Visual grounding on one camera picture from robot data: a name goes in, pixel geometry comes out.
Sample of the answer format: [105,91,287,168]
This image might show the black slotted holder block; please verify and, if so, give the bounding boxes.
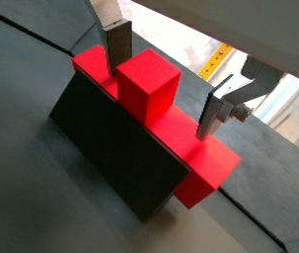
[49,71,190,220]

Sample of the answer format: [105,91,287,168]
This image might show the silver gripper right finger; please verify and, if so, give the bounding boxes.
[196,55,284,140]

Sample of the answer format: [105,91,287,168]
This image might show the red cross-shaped block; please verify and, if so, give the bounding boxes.
[72,45,242,208]

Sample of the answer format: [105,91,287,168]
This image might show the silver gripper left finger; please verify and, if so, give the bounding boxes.
[88,0,132,76]

